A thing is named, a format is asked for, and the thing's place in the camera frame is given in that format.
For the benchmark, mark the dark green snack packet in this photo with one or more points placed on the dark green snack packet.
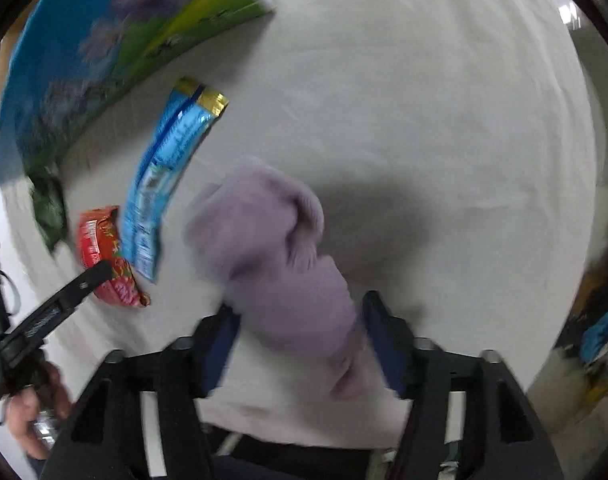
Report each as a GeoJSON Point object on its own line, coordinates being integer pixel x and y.
{"type": "Point", "coordinates": [49, 210]}

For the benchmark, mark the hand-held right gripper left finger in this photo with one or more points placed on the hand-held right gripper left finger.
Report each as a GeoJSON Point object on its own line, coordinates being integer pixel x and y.
{"type": "Point", "coordinates": [219, 349]}

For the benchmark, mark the lilac knitted sock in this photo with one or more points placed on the lilac knitted sock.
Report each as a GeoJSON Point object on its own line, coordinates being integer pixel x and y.
{"type": "Point", "coordinates": [279, 265]}

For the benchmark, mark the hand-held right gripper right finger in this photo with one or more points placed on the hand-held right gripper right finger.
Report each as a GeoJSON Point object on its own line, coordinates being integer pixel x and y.
{"type": "Point", "coordinates": [384, 345]}

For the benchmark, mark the blue snack packet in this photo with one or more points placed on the blue snack packet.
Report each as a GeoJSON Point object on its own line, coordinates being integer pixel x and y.
{"type": "Point", "coordinates": [163, 175]}

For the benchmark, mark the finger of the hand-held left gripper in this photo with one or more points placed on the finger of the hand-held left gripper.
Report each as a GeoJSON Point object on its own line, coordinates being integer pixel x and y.
{"type": "Point", "coordinates": [58, 305]}

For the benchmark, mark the blue and yellow clutter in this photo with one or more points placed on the blue and yellow clutter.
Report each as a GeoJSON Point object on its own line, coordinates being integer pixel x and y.
{"type": "Point", "coordinates": [596, 330]}

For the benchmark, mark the person's left hand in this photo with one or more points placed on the person's left hand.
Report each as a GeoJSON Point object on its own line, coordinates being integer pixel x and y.
{"type": "Point", "coordinates": [31, 420]}

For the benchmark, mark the blue and green flower box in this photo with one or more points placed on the blue and green flower box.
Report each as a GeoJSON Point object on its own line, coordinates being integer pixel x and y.
{"type": "Point", "coordinates": [98, 55]}

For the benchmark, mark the red snack packet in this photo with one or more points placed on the red snack packet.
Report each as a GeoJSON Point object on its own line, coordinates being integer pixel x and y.
{"type": "Point", "coordinates": [106, 255]}

